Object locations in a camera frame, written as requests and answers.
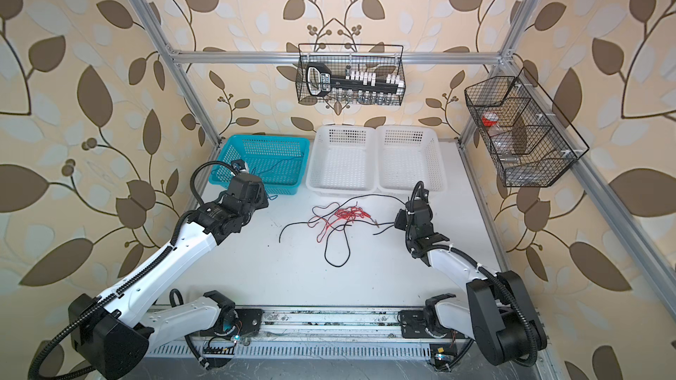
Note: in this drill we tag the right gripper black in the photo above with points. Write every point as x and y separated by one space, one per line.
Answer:
400 221

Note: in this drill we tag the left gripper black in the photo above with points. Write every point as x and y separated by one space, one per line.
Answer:
260 193

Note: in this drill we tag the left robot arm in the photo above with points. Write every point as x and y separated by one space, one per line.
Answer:
114 331

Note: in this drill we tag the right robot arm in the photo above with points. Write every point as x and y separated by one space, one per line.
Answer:
497 314

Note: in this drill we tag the teal plastic basket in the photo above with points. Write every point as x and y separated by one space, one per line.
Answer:
280 162

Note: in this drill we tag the white plastic basket right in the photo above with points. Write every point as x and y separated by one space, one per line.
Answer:
406 155

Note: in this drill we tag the white plastic basket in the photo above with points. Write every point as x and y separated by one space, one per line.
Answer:
343 161
406 155

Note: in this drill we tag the white plastic basket left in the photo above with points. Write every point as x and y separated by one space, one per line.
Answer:
343 161

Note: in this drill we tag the red capped container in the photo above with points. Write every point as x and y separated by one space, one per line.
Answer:
490 120

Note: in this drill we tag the black tool with vials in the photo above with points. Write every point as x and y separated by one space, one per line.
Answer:
321 82

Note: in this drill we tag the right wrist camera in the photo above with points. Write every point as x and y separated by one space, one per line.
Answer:
401 220

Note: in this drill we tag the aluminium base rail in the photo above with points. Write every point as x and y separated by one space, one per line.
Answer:
338 324

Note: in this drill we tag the black wire basket right wall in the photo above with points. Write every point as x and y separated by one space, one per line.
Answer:
536 142

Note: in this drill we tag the black wire basket wall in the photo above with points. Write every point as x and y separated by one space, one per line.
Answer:
380 58
536 142

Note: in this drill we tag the black wire basket back wall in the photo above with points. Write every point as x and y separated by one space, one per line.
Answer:
380 58

